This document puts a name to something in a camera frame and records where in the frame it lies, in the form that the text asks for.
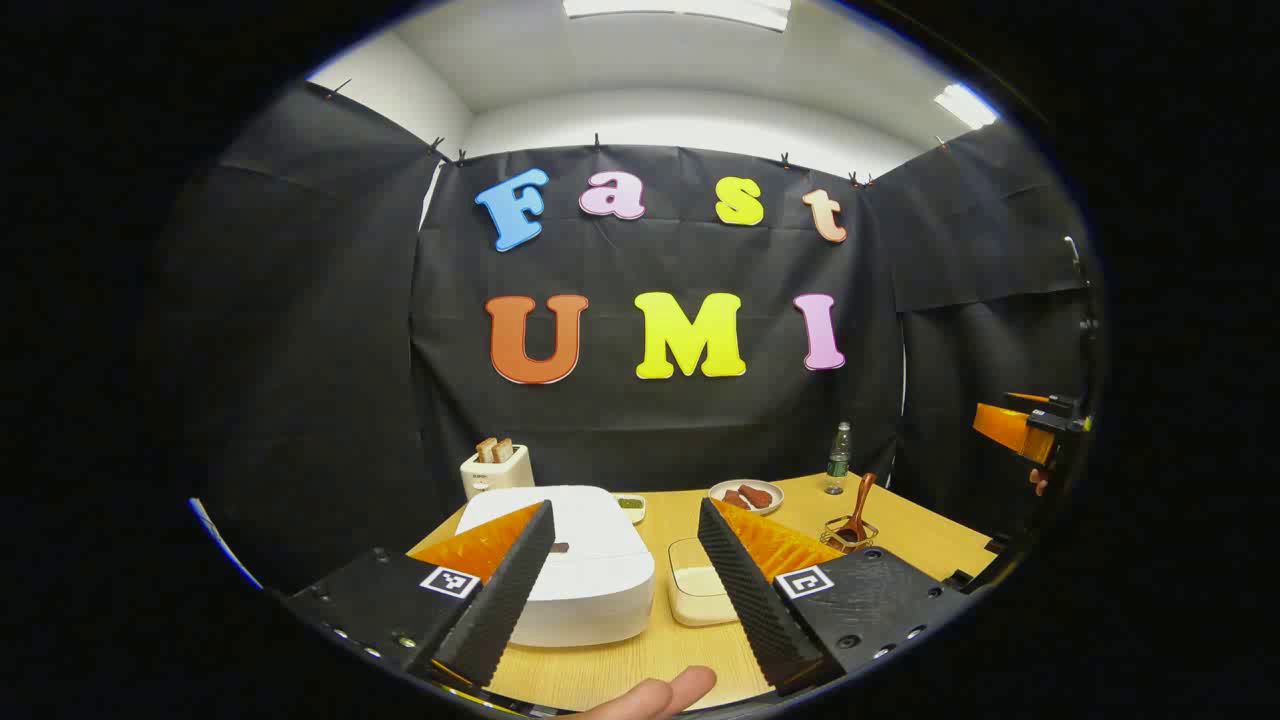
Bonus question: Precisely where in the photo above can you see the long ceiling light panel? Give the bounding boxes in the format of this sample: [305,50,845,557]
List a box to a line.
[563,0,791,32]

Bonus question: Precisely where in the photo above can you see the small ceiling light panel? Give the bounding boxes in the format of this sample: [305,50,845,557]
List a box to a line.
[935,83,999,129]

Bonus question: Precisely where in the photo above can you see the clear plastic water bottle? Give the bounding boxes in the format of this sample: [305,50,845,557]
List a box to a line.
[825,421,853,496]

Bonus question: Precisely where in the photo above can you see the white round plate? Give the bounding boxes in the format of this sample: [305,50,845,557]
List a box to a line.
[708,479,785,517]

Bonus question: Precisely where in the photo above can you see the brown wooden spoon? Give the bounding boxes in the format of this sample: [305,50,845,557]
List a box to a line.
[836,473,878,544]

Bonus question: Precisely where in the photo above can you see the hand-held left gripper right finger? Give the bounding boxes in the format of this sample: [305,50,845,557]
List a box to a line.
[697,497,976,697]

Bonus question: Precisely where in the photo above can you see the white toaster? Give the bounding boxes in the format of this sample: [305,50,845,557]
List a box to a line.
[460,445,536,501]

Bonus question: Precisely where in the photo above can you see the white rice cooker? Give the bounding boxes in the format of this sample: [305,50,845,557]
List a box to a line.
[455,485,656,648]

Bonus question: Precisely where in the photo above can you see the black backdrop cloth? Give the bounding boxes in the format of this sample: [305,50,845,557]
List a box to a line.
[150,80,1101,591]

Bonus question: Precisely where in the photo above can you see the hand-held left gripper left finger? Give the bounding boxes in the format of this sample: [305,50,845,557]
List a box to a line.
[283,500,556,691]

